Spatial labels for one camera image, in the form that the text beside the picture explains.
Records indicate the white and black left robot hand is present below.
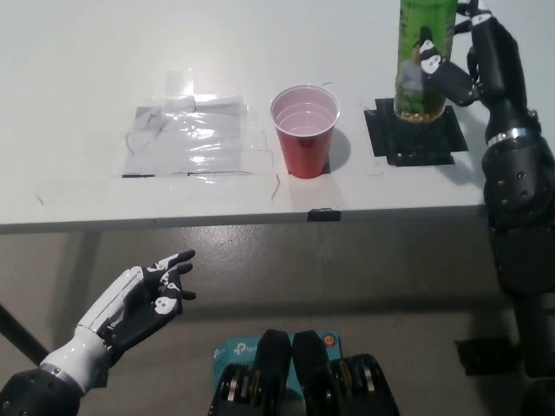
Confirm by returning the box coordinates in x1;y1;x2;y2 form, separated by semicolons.
75;250;197;354

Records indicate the green plastic drink bottle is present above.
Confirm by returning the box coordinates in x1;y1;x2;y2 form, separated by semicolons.
393;0;459;125

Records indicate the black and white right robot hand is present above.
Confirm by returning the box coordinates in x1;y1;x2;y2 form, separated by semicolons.
414;0;528;112

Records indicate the teal cardboard router box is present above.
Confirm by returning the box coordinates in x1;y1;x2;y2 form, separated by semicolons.
212;331;346;400

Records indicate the red plastic cup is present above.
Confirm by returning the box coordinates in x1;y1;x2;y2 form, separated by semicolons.
269;84;342;179

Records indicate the black metal table leg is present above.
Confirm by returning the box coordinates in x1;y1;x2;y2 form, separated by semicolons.
0;301;49;365

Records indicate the black tape square marker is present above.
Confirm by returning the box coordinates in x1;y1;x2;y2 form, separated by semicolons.
363;98;468;166

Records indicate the black tape strip on edge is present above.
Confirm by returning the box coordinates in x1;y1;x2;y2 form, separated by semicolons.
306;207;343;223

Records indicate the clear plastic sheet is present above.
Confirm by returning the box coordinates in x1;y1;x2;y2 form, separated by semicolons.
120;68;274;179

